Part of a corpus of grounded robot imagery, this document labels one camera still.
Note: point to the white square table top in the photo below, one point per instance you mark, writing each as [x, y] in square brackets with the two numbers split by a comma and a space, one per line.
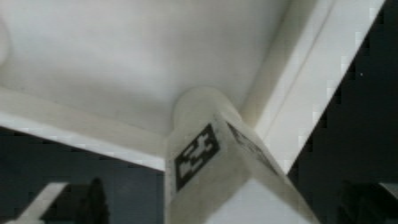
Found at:
[102, 57]

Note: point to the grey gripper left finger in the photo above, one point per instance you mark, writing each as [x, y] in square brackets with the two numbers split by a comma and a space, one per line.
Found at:
[68, 204]

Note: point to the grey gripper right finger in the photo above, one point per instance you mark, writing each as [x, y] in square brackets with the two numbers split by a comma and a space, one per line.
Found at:
[368, 205]

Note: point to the white table leg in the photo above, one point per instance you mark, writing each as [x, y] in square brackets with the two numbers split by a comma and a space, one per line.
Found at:
[226, 184]

